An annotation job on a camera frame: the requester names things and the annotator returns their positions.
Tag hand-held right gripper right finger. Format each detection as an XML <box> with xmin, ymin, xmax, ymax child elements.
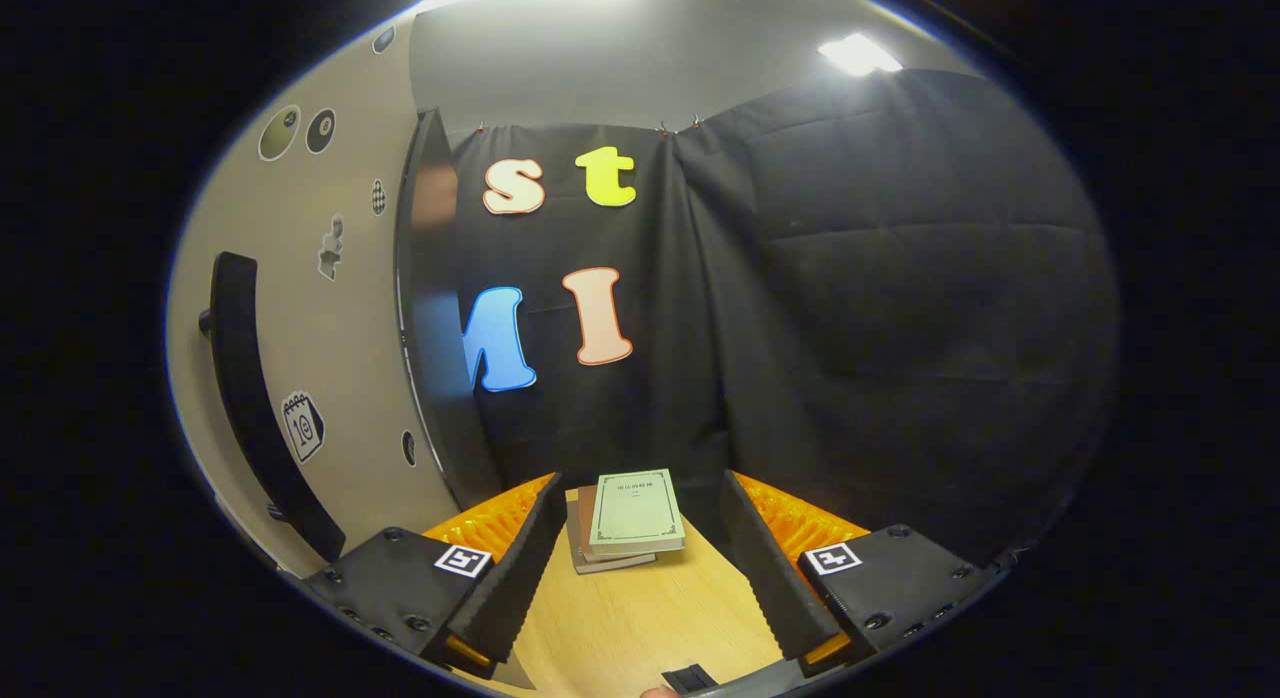
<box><xmin>720</xmin><ymin>468</ymin><xmax>1001</xmax><ymax>681</ymax></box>

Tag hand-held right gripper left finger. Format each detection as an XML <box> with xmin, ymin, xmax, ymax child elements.
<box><xmin>300</xmin><ymin>470</ymin><xmax>567</xmax><ymax>679</ymax></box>

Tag light grey cabinet door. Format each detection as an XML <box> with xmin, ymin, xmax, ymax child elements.
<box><xmin>165</xmin><ymin>18</ymin><xmax>461</xmax><ymax>579</ymax></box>

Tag tan book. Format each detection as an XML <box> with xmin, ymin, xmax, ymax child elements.
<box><xmin>565</xmin><ymin>488</ymin><xmax>658</xmax><ymax>576</ymax></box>

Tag green book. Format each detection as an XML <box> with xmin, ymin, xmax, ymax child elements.
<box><xmin>588</xmin><ymin>468</ymin><xmax>687</xmax><ymax>556</ymax></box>

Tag small ceiling light panel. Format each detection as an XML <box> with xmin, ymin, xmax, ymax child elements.
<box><xmin>815</xmin><ymin>33</ymin><xmax>904</xmax><ymax>77</ymax></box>

